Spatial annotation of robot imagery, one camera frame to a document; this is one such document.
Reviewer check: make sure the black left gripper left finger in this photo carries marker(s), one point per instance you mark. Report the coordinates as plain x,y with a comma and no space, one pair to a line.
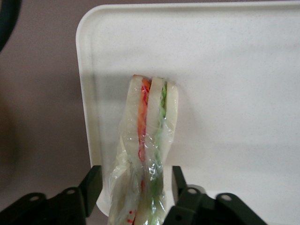
68,206

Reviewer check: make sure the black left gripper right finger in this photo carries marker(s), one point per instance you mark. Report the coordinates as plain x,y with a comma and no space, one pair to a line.
194,208

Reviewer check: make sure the plastic-wrapped triangle sandwich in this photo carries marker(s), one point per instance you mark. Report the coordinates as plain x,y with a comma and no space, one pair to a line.
150,122

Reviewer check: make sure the beige plastic tray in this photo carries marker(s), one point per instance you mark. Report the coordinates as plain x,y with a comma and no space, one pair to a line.
222,93

